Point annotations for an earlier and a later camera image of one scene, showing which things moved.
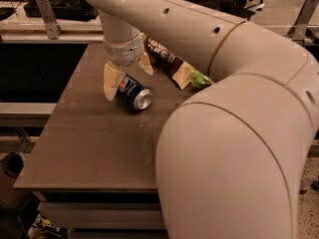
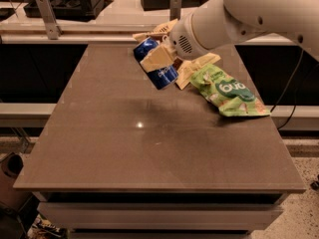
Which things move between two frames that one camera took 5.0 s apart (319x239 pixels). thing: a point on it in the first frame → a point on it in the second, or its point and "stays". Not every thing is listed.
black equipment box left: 65,7 stays
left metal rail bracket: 53,29 stays
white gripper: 124,53 → 180,38
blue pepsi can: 132,96 → 159,77
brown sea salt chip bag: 171,64 stays
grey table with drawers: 94,164 stays
